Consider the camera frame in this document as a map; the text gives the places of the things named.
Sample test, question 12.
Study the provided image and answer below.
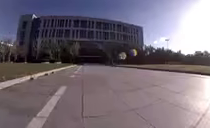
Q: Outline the lamp pole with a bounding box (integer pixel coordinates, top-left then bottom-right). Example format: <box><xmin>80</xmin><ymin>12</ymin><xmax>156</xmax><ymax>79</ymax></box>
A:
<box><xmin>164</xmin><ymin>37</ymin><xmax>171</xmax><ymax>52</ymax></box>

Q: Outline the dark line of trees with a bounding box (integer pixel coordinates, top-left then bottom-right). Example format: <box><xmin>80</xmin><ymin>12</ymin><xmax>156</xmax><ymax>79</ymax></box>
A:
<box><xmin>139</xmin><ymin>44</ymin><xmax>210</xmax><ymax>66</ymax></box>

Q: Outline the large grey curved building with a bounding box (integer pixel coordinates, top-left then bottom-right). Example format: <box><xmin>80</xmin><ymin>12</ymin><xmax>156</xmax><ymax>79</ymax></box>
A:
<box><xmin>16</xmin><ymin>13</ymin><xmax>145</xmax><ymax>65</ymax></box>

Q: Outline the row of trees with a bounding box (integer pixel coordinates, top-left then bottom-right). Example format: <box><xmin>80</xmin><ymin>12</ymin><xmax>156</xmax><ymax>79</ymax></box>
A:
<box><xmin>0</xmin><ymin>38</ymin><xmax>81</xmax><ymax>64</ymax></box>

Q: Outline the grey concrete paved road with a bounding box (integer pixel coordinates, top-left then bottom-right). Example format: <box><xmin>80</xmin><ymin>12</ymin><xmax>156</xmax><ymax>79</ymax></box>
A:
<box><xmin>0</xmin><ymin>64</ymin><xmax>210</xmax><ymax>128</ymax></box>

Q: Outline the pale concrete kerb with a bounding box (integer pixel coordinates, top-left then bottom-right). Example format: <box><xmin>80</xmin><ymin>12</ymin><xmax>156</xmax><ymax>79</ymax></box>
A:
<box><xmin>0</xmin><ymin>64</ymin><xmax>78</xmax><ymax>94</ymax></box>

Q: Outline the grass lawn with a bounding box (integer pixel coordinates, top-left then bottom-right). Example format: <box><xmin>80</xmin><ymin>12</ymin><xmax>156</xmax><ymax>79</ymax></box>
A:
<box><xmin>114</xmin><ymin>63</ymin><xmax>210</xmax><ymax>77</ymax></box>
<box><xmin>0</xmin><ymin>62</ymin><xmax>74</xmax><ymax>84</ymax></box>

